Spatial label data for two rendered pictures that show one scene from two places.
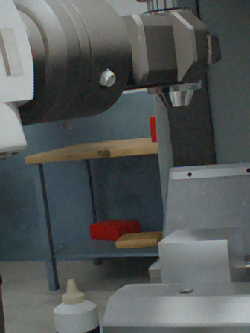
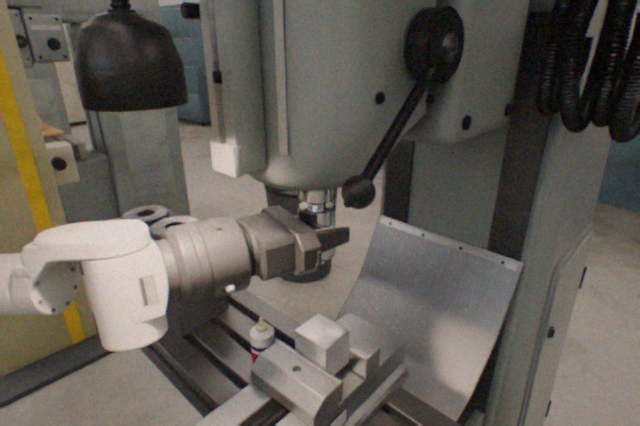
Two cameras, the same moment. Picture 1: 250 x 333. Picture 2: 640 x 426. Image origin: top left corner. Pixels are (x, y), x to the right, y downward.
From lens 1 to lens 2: 37 cm
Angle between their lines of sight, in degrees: 25
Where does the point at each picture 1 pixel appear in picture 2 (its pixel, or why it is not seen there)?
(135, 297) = (270, 361)
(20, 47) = (158, 285)
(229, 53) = (428, 160)
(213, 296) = (303, 384)
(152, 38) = (273, 256)
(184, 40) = (299, 255)
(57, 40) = (185, 279)
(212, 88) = (413, 178)
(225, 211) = (402, 254)
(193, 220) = (384, 252)
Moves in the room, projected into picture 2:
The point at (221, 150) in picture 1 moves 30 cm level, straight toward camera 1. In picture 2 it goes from (411, 216) to (360, 286)
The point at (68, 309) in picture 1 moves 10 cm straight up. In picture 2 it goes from (255, 334) to (250, 282)
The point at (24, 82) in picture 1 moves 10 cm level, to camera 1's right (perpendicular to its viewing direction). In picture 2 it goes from (159, 306) to (249, 327)
